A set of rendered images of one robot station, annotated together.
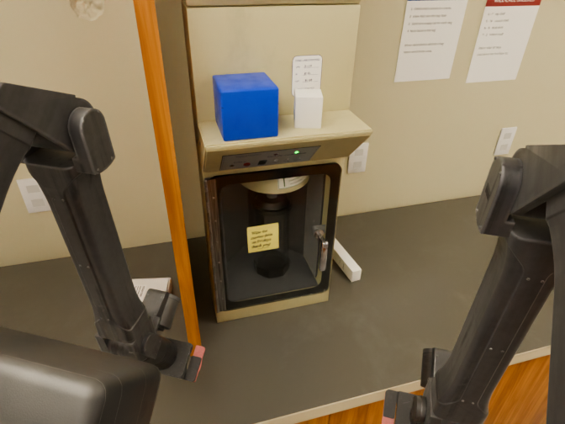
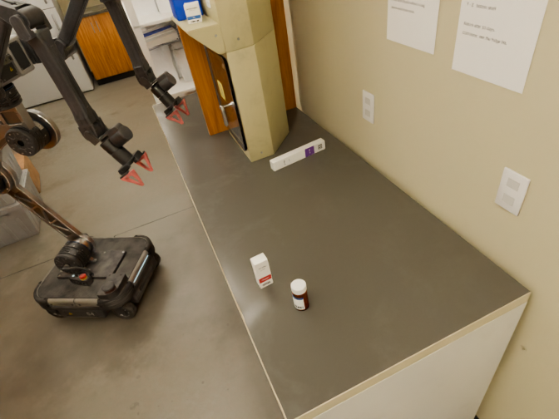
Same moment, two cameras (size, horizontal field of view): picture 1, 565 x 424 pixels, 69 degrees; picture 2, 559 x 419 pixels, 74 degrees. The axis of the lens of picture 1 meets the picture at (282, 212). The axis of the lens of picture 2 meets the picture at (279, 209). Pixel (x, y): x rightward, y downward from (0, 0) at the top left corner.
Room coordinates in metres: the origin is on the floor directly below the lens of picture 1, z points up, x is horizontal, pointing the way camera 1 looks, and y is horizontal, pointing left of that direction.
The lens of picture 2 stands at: (0.94, -1.55, 1.81)
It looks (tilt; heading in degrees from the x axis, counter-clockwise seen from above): 39 degrees down; 90
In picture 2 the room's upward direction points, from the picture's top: 11 degrees counter-clockwise
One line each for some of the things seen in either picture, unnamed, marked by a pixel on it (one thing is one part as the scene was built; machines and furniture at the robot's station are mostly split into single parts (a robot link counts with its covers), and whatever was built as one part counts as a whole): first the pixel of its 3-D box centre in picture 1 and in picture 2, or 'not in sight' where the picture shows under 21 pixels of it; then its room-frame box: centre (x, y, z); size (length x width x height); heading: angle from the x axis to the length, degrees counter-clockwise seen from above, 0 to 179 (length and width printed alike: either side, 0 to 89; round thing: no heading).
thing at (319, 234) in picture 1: (320, 251); (227, 113); (0.80, -0.10, 1.17); 0.05 x 0.03 x 0.10; 16
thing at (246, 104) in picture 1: (245, 105); (185, 3); (0.73, 0.07, 1.56); 0.10 x 0.10 x 0.09; 17
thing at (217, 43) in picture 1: (262, 168); (248, 56); (0.93, 0.05, 1.33); 0.32 x 0.25 x 0.77; 107
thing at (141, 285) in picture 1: (139, 298); not in sight; (0.83, 0.39, 0.96); 0.16 x 0.12 x 0.04; 96
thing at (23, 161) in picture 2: not in sight; (15, 177); (-1.48, 1.70, 0.14); 0.41 x 0.32 x 0.28; 113
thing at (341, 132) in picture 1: (284, 149); (196, 33); (0.76, 0.00, 1.46); 0.32 x 0.11 x 0.10; 107
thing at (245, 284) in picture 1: (276, 242); (225, 97); (0.80, 0.01, 1.19); 0.30 x 0.01 x 0.40; 106
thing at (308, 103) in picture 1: (307, 108); (193, 12); (0.77, -0.04, 1.54); 0.05 x 0.05 x 0.06; 2
